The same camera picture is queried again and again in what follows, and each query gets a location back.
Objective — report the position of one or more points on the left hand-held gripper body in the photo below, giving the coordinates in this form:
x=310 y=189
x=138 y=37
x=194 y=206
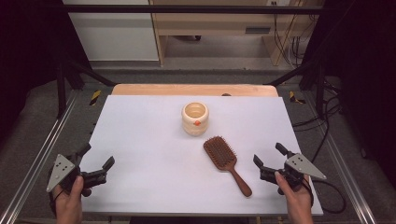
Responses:
x=60 y=169

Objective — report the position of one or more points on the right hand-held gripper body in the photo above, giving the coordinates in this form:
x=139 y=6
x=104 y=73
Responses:
x=300 y=166

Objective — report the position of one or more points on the brown wooden hairbrush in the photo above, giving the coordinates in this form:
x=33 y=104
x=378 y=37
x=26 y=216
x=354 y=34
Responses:
x=222 y=157

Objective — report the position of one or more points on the cream ribbed cup with beak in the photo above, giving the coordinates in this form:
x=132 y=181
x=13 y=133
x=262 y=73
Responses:
x=195 y=119

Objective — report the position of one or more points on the person's left hand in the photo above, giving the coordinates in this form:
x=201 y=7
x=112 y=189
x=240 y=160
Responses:
x=70 y=203

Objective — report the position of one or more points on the person's right hand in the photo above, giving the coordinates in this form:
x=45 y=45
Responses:
x=297 y=202

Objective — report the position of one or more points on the white board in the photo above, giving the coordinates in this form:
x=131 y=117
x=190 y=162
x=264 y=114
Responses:
x=149 y=161

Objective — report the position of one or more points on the yellow black tape strip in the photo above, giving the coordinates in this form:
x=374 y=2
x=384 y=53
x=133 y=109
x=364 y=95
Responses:
x=294 y=98
x=95 y=97

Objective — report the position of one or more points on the black metal stand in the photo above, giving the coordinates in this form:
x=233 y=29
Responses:
x=61 y=90
x=320 y=90

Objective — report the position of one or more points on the light wooden table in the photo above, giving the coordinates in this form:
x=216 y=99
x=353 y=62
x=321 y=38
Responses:
x=193 y=89

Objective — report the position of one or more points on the dark curtain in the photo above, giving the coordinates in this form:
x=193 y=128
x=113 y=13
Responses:
x=364 y=77
x=28 y=53

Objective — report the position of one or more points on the white cabinet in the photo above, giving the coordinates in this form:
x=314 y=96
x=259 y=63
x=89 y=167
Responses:
x=115 y=37

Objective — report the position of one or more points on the light wooden desk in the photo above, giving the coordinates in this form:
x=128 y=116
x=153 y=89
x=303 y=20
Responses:
x=214 y=21

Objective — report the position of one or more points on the metal floor rail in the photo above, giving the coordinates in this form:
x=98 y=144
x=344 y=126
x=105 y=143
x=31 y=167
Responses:
x=40 y=149
x=345 y=174

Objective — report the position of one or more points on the black horizontal frame bar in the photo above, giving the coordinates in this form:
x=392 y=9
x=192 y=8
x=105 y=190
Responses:
x=193 y=9

